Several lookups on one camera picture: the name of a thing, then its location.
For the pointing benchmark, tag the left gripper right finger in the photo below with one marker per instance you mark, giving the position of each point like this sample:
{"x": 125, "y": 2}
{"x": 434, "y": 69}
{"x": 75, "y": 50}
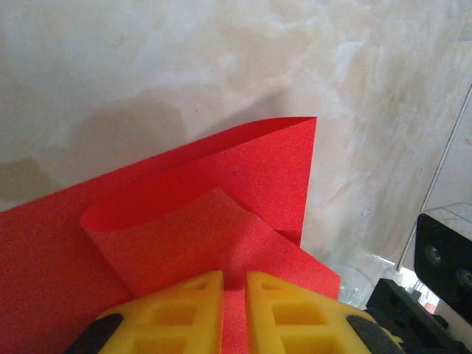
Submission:
{"x": 306, "y": 321}

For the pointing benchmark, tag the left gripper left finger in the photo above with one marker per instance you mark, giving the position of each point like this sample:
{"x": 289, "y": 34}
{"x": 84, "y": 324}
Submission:
{"x": 158, "y": 321}

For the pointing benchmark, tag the red square paper sheet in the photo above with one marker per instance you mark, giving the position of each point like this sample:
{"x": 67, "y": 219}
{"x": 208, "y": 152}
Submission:
{"x": 73, "y": 258}

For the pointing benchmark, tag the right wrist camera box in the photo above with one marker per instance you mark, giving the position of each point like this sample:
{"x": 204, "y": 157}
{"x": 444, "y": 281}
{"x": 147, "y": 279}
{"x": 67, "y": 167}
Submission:
{"x": 446, "y": 254}

